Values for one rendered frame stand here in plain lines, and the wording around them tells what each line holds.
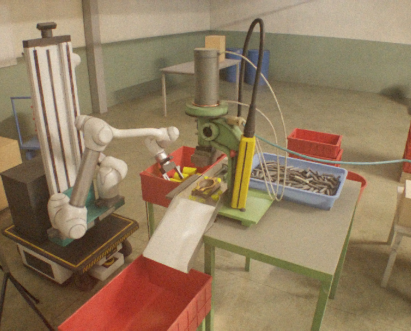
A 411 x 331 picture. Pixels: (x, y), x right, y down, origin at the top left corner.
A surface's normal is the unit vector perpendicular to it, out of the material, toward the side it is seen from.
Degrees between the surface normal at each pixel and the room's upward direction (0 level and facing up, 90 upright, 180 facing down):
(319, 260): 0
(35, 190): 90
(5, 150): 90
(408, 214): 90
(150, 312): 0
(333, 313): 0
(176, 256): 30
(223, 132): 90
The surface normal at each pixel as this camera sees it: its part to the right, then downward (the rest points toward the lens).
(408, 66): -0.48, 0.36
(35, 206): 0.88, 0.20
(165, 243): -0.24, -0.61
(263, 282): 0.00, -0.91
